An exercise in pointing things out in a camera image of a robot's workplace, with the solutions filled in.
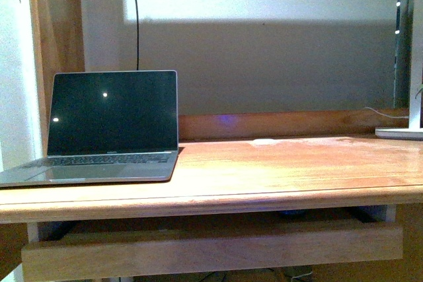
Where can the wooden desk back rail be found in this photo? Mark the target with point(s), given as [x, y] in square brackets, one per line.
[287, 124]

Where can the white desk lamp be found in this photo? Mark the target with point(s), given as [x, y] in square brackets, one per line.
[414, 129]

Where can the wooden desk drawer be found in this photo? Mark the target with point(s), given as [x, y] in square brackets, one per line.
[131, 247]

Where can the grey open laptop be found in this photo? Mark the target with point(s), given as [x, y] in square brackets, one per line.
[107, 127]

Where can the wooden door frame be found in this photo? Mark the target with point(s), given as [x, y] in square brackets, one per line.
[58, 48]

